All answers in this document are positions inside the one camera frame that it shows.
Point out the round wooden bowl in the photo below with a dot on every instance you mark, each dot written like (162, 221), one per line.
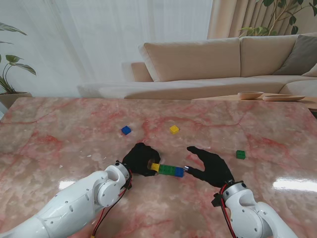
(250, 95)

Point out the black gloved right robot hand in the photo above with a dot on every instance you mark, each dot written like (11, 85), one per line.
(215, 168)

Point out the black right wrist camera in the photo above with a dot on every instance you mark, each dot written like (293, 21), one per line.
(216, 200)

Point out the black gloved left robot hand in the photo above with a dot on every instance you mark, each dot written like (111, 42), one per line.
(140, 158)

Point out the green toy brick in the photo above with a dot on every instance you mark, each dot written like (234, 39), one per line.
(163, 169)
(171, 170)
(240, 154)

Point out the white sheer curtain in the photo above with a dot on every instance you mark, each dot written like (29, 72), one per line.
(99, 37)

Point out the broad-leaf green houseplant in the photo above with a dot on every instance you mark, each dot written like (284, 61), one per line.
(24, 67)

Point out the tall branching green houseplant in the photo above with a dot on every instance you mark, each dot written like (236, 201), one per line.
(257, 30)

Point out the beige drape curtain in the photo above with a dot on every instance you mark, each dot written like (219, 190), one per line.
(230, 17)

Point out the cream throw pillow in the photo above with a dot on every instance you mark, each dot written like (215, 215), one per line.
(311, 74)

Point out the oval wooden tray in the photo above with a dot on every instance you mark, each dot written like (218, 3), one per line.
(283, 97)

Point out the beige fabric sofa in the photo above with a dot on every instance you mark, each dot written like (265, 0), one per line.
(198, 62)

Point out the yellow toy brick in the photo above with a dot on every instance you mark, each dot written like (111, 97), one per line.
(155, 167)
(174, 129)

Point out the blue toy brick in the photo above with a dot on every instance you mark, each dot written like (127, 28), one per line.
(179, 172)
(126, 130)

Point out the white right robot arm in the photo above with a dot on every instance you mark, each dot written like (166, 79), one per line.
(247, 213)

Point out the beige plant pot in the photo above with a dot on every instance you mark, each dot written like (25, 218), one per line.
(15, 99)

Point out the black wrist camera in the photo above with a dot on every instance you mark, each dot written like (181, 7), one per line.
(128, 184)
(216, 200)

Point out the grey sofa cushion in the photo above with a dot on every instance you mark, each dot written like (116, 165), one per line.
(299, 54)

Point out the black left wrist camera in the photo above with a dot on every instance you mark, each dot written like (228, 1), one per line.
(128, 184)

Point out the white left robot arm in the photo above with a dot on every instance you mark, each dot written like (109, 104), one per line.
(74, 203)

